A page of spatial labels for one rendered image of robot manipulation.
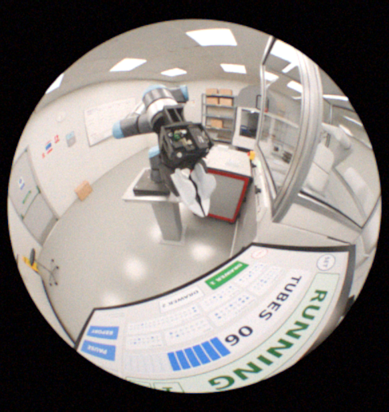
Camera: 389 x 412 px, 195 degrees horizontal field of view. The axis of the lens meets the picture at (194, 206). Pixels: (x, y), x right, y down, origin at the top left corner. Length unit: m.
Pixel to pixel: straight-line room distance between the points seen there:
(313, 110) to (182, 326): 0.52
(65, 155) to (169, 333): 3.32
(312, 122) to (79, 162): 3.53
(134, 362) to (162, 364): 0.04
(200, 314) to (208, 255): 1.19
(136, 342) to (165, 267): 1.18
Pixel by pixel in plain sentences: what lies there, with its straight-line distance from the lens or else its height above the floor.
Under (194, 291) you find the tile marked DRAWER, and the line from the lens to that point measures 0.26.
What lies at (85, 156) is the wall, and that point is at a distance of 3.44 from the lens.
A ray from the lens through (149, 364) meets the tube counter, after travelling 0.20.
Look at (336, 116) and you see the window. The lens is 0.48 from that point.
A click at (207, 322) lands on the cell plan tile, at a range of 0.20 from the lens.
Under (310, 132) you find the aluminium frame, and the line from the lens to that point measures 0.37.
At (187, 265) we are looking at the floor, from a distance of 1.32.
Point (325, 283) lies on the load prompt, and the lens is 0.20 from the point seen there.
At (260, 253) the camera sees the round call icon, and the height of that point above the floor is 1.02.
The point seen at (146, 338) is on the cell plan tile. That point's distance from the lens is 0.23.
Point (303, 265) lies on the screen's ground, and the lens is 0.24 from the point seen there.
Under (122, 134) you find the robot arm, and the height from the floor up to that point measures 1.22.
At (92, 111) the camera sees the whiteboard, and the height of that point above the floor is 1.90.
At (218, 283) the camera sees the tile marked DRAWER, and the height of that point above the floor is 1.01.
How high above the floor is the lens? 1.26
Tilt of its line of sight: 46 degrees down
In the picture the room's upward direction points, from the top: straight up
